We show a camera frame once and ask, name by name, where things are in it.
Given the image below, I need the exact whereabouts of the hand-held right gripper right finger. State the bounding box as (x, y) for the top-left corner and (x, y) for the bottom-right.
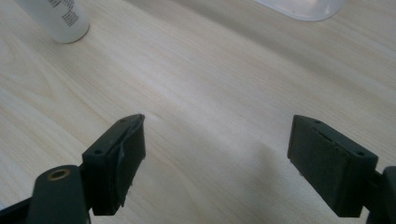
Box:
(287, 114), (379, 218)

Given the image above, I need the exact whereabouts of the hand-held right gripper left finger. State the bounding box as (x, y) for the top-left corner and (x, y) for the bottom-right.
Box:
(81, 113), (147, 217)

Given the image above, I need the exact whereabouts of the white plastic bottle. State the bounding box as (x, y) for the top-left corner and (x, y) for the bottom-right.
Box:
(15, 0), (91, 44)

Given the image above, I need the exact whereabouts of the clear plastic container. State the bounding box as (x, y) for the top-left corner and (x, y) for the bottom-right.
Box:
(253, 0), (347, 22)

